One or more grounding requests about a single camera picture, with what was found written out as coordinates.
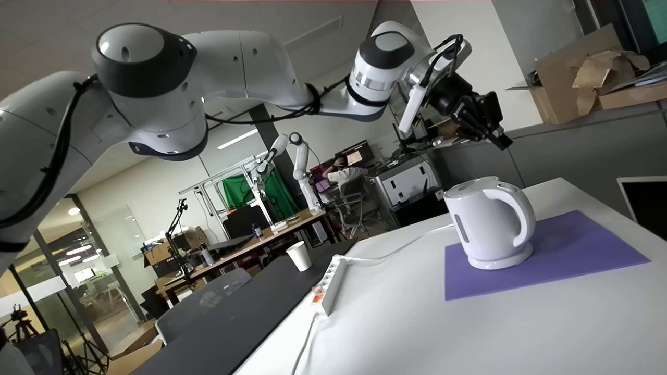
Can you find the white framed monitor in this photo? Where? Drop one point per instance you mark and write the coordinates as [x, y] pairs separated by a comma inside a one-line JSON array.
[[649, 203]]

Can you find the glass whiteboard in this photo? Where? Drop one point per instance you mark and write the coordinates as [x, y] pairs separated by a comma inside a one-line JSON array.
[[117, 232]]

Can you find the black monitor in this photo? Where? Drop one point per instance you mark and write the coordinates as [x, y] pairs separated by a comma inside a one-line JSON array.
[[245, 221]]

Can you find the white power strip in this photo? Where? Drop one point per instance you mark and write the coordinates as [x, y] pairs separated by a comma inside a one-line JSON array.
[[332, 281]]

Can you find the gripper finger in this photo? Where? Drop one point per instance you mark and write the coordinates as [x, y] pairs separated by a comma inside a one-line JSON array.
[[492, 108], [484, 133]]

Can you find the white paper cup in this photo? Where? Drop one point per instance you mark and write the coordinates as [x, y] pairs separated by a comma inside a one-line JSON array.
[[299, 256]]

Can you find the grey partition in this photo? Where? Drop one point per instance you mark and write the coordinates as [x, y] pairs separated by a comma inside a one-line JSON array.
[[573, 151]]

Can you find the stand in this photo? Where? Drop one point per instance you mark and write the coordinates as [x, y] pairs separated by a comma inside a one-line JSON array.
[[177, 239]]

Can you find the white kettle base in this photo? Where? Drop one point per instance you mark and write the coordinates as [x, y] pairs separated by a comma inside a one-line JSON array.
[[500, 261]]

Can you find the black table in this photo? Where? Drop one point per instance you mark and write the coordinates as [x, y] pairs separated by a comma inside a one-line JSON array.
[[234, 323]]

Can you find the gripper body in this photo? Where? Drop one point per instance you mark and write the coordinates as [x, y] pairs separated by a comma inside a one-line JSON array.
[[449, 98]]

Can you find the aluminium frame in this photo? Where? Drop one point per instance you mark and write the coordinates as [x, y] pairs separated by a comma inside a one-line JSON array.
[[229, 179]]

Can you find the green cloth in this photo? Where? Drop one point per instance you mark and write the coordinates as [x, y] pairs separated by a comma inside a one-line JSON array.
[[276, 195]]

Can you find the person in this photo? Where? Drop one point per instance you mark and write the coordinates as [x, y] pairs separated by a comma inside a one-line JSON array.
[[344, 174]]

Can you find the background monitor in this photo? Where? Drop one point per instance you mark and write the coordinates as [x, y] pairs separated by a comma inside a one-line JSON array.
[[357, 153]]

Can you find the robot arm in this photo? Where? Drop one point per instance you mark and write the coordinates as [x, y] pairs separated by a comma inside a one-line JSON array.
[[156, 78]]

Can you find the cardboard box on floor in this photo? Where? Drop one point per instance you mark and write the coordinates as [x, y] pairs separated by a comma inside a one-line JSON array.
[[133, 349]]

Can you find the wooden table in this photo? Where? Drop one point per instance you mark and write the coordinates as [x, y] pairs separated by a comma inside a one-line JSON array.
[[250, 245]]

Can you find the flat cardboard box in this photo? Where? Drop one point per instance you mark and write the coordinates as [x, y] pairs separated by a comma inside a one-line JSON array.
[[633, 94]]

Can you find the purple mat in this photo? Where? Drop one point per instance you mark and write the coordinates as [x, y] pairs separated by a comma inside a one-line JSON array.
[[573, 250]]

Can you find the camera on tripod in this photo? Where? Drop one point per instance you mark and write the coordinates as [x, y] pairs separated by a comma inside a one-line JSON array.
[[21, 333]]

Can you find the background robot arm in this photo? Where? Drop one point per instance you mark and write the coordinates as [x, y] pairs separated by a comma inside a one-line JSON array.
[[301, 166]]

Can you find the open cardboard box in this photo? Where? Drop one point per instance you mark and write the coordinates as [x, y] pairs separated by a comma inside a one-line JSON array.
[[568, 78]]

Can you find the white printer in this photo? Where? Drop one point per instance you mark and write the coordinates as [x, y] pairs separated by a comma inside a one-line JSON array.
[[404, 182]]

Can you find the stack of cardboard boxes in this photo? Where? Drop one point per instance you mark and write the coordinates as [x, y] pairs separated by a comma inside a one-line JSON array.
[[174, 247]]

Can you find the white electric kettle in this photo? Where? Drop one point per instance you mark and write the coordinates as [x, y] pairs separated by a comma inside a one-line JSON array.
[[484, 219]]

